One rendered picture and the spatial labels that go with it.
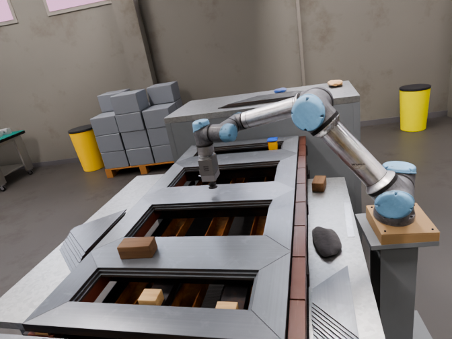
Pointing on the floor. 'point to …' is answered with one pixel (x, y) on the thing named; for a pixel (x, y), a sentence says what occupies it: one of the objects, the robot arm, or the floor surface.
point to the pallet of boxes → (135, 127)
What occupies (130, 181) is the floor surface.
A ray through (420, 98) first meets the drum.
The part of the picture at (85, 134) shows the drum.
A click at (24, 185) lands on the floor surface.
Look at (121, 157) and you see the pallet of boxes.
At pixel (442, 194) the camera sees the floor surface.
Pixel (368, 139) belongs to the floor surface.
